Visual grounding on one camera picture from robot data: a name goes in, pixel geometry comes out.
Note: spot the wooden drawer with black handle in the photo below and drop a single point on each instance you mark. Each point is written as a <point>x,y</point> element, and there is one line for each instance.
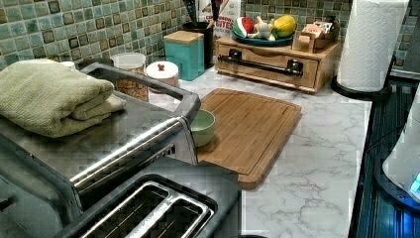
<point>260,63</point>

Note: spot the wooden drawer box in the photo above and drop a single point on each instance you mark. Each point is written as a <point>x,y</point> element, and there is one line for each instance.
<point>327,63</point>

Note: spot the pale green bowl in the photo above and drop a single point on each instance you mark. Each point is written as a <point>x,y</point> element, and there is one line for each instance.
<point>202,127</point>

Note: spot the bamboo cutting board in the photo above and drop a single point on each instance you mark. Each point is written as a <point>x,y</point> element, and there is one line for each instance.
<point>250,131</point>

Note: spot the white lidded pink jar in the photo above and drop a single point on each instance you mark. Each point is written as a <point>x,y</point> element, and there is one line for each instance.
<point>164,71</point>

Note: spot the teal canister with wooden lid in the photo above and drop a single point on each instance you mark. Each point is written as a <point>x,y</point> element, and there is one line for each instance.
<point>186,50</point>

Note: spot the black two-slot toaster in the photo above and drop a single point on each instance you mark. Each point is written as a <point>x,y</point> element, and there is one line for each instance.
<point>166,199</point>

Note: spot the teal fruit plate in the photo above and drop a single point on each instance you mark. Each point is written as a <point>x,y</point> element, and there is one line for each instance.
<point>262,42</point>

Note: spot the black utensil holder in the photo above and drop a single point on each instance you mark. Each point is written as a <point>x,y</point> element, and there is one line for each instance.
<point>202,28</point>

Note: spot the clear jar with cereal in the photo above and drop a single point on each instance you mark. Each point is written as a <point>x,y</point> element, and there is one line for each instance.
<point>134,63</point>

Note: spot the toy watermelon slice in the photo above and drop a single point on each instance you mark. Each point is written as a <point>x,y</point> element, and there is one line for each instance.
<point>243,26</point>

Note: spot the toy garlic bulb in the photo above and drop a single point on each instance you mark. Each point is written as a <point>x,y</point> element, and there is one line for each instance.
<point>262,30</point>

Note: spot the snack box with red text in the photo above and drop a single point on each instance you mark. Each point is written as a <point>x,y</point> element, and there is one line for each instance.
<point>229,11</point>

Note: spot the toy yellow lemon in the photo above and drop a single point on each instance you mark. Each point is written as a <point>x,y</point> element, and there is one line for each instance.
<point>283,26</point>

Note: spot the wooden tea packet holder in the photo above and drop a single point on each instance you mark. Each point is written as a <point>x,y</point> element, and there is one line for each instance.
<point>316,36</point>

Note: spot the black paper towel stand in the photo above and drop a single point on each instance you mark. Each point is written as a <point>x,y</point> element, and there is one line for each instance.
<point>372,96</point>

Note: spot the folded green towel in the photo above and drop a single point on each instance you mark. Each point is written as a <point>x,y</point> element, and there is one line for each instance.
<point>51,99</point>

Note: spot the stainless steel toaster oven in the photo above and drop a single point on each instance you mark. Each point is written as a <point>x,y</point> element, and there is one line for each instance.
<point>46,183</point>

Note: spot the white paper towel roll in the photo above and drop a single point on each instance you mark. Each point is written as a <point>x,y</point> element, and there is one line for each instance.
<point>369,44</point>

